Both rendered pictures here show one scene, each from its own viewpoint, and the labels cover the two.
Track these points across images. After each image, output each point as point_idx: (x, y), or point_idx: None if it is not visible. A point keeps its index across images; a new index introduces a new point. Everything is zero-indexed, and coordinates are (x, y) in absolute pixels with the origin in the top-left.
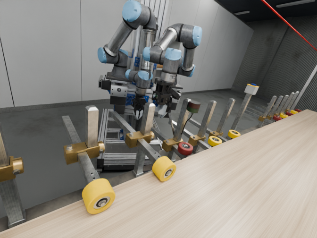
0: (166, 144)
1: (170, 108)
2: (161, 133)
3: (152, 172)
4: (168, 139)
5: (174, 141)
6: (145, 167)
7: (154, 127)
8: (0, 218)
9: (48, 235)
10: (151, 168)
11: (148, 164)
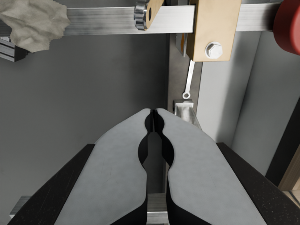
0: (216, 60)
1: (282, 199)
2: (128, 18)
3: (295, 189)
4: (186, 12)
5: (229, 10)
6: (175, 81)
7: (69, 21)
8: (164, 224)
9: None
10: (184, 68)
11: (169, 68)
